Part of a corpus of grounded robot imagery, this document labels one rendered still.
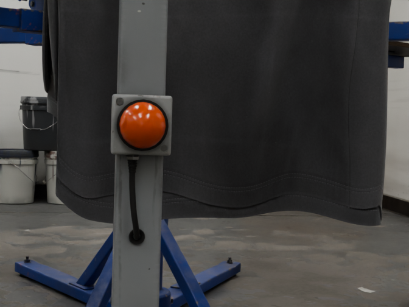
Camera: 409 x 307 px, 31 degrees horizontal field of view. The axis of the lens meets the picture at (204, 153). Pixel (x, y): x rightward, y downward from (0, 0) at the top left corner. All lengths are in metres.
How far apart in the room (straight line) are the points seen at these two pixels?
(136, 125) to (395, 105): 4.99
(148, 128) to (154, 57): 0.07
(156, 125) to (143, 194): 0.07
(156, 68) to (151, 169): 0.08
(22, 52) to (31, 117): 0.59
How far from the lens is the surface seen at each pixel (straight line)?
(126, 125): 0.58
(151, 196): 0.63
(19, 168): 5.20
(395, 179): 5.49
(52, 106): 0.99
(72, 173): 0.91
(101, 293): 2.08
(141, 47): 0.62
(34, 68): 5.57
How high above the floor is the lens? 0.66
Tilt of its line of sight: 3 degrees down
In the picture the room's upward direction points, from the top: 2 degrees clockwise
